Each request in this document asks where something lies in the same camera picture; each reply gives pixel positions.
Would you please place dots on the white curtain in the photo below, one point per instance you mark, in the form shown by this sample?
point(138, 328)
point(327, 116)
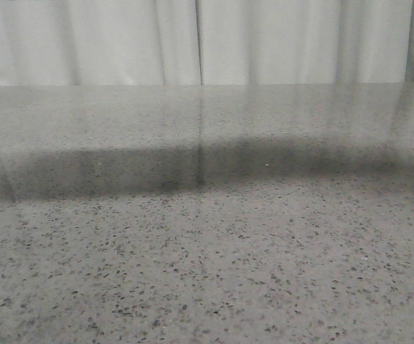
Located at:
point(205, 42)

